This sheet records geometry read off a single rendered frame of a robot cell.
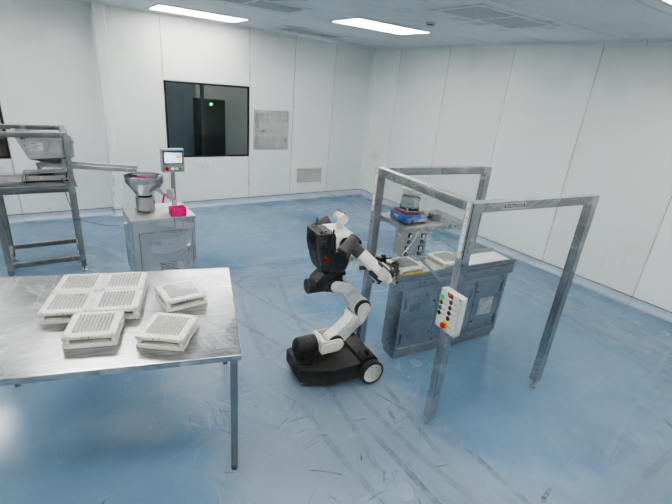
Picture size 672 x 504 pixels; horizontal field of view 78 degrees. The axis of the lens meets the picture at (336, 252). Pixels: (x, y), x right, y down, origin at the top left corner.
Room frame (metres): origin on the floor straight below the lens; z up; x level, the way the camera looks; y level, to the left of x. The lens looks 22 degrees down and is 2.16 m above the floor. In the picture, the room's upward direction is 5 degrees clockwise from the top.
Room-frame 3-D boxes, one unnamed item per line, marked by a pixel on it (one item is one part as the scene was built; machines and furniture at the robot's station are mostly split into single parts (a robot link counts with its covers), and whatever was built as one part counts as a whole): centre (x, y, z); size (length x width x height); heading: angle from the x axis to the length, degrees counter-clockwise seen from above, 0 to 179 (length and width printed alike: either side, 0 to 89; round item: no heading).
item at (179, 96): (7.14, 2.27, 1.43); 1.38 x 0.01 x 1.16; 126
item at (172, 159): (4.47, 1.83, 1.07); 0.23 x 0.10 x 0.62; 126
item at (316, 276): (2.79, 0.07, 0.82); 0.28 x 0.13 x 0.18; 119
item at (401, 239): (2.99, -0.55, 1.11); 0.22 x 0.11 x 0.20; 119
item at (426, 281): (3.38, -1.00, 0.75); 1.30 x 0.29 x 0.10; 119
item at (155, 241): (4.24, 1.92, 0.38); 0.63 x 0.57 x 0.76; 126
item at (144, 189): (4.25, 1.99, 0.95); 0.49 x 0.36 x 0.37; 126
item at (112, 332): (1.86, 1.23, 0.89); 0.25 x 0.24 x 0.02; 18
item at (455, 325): (2.25, -0.73, 0.94); 0.17 x 0.06 x 0.26; 29
